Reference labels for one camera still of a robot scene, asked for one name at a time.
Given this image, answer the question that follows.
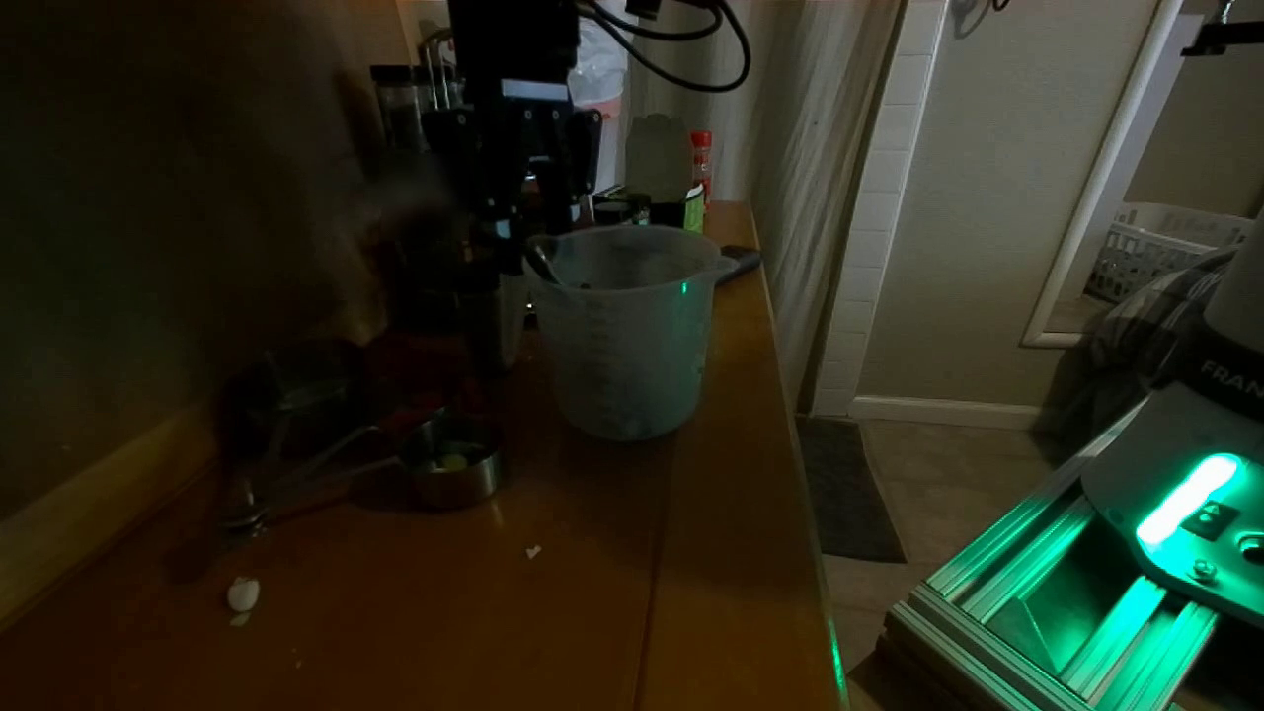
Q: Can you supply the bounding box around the small white crumb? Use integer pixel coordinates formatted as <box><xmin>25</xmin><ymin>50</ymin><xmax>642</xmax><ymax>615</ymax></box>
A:
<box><xmin>225</xmin><ymin>575</ymin><xmax>259</xmax><ymax>621</ymax></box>

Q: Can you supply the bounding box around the dark floor mat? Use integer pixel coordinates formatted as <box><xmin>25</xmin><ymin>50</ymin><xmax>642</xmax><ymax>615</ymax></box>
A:
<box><xmin>796</xmin><ymin>417</ymin><xmax>903</xmax><ymax>566</ymax></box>

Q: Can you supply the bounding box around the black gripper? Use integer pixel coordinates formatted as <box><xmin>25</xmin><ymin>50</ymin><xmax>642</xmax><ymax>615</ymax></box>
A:
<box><xmin>424</xmin><ymin>78</ymin><xmax>600</xmax><ymax>278</ymax></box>

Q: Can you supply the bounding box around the translucent plastic measuring pitcher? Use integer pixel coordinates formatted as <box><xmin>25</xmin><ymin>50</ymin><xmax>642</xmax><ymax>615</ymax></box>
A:
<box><xmin>529</xmin><ymin>226</ymin><xmax>729</xmax><ymax>442</ymax></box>

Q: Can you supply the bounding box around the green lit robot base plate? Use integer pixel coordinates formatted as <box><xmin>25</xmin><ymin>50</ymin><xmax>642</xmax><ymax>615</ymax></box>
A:
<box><xmin>883</xmin><ymin>386</ymin><xmax>1264</xmax><ymax>711</ymax></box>

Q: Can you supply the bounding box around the white door frame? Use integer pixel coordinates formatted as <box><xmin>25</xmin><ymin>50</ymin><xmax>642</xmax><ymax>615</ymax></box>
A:
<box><xmin>811</xmin><ymin>0</ymin><xmax>1184</xmax><ymax>427</ymax></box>

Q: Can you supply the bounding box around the black cable loop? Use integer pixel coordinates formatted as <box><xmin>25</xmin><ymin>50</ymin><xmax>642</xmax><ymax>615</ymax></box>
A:
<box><xmin>578</xmin><ymin>0</ymin><xmax>756</xmax><ymax>93</ymax></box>

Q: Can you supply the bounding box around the green spray can red cap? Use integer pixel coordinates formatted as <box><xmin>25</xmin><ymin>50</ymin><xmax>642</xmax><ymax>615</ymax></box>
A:
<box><xmin>682</xmin><ymin>129</ymin><xmax>710</xmax><ymax>234</ymax></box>

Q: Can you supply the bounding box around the white laundry basket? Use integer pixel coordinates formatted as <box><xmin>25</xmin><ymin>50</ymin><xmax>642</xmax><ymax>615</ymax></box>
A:
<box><xmin>1086</xmin><ymin>200</ymin><xmax>1256</xmax><ymax>305</ymax></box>

